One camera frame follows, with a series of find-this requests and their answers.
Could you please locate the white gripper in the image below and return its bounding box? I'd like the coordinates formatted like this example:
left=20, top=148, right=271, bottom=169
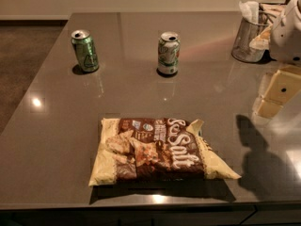
left=263, top=0, right=301, bottom=105

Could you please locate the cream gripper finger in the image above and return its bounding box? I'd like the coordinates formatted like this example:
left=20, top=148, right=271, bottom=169
left=254, top=98, right=282, bottom=119

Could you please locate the brown chip bag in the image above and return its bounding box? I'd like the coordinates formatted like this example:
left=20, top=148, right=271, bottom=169
left=88, top=118, right=240, bottom=186

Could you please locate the white green 7up can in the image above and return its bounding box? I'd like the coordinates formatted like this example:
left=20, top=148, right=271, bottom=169
left=157, top=31, right=181, bottom=75

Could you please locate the green soda can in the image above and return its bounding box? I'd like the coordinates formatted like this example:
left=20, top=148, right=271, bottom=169
left=71, top=29, right=99, bottom=73

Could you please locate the metal mesh cup holder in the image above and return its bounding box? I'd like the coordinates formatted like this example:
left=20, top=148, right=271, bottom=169
left=231, top=13, right=270, bottom=64

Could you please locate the white napkin in holder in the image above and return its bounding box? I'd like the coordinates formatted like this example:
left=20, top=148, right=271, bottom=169
left=239, top=1, right=259, bottom=24

